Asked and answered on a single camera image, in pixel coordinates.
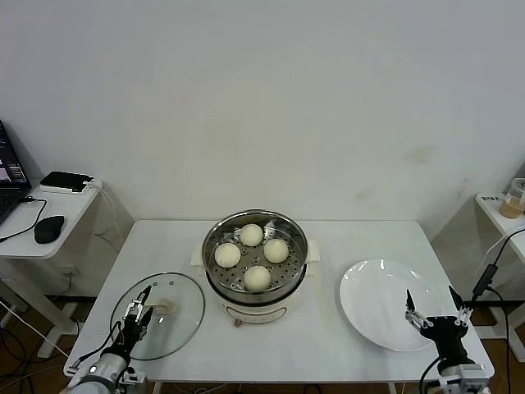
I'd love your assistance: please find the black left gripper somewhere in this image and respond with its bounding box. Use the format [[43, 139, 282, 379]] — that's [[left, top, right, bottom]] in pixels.
[[121, 285, 155, 344]]

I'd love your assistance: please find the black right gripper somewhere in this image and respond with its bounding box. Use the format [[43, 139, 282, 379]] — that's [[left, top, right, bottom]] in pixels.
[[404, 285, 474, 369]]

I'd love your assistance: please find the round glass pot lid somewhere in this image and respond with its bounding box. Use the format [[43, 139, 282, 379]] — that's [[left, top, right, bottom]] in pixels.
[[110, 271, 206, 361]]

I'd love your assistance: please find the white steamed baozi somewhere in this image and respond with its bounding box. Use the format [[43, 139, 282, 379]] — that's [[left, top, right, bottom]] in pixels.
[[244, 265, 272, 292], [240, 223, 264, 247], [214, 242, 242, 268], [262, 238, 290, 263]]

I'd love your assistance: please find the perforated steel steamer basket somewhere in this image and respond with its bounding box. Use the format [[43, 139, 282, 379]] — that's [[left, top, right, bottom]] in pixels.
[[203, 208, 309, 299]]

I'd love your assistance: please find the round white plate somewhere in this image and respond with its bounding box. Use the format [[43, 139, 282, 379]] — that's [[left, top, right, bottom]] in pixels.
[[339, 258, 445, 352]]

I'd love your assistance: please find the white side table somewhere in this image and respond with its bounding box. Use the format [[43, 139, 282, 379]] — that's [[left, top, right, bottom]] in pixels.
[[0, 176, 136, 358], [430, 191, 525, 341]]

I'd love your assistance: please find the cream electric cooker pot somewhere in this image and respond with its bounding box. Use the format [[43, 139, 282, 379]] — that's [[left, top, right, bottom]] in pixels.
[[190, 237, 323, 329]]

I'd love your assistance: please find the black computer mouse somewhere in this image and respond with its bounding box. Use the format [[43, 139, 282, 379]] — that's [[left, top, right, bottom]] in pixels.
[[34, 214, 66, 244]]

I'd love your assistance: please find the clear plastic drink cup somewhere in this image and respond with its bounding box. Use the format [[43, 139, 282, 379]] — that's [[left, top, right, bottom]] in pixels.
[[499, 176, 525, 218]]

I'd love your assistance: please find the black smartphone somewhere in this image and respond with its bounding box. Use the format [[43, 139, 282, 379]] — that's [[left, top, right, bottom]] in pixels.
[[39, 171, 95, 192]]

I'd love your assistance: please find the black laptop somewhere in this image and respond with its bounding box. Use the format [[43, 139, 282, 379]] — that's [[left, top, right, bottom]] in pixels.
[[0, 119, 33, 227]]

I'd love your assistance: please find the white floor cable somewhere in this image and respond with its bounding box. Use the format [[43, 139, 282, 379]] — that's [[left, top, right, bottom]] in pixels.
[[0, 297, 73, 358]]

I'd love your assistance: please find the black laptop cable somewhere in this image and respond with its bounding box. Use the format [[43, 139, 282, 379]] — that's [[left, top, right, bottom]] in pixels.
[[0, 195, 48, 243]]

